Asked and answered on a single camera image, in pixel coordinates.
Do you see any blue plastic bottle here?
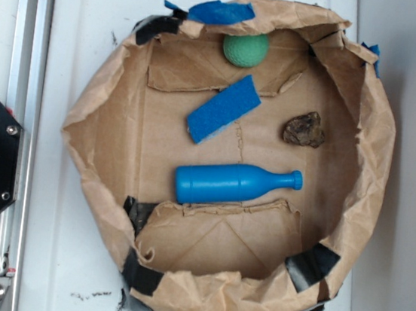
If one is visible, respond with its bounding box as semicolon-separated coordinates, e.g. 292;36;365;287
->
175;164;303;203

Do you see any brown paper bag bin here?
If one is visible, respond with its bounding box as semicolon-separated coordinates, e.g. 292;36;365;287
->
63;0;396;311

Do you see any blue sponge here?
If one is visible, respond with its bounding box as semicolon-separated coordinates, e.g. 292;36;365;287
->
187;75;261;145

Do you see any brown rock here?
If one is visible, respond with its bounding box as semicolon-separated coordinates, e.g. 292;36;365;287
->
283;111;325;148

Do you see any green foam ball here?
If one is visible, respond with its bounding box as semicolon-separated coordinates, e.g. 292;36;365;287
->
222;34;270;68

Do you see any white tray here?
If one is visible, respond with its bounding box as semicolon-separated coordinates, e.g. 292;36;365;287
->
17;0;358;311

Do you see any aluminium rail frame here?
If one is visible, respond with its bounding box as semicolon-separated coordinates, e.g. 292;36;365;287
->
0;0;55;311

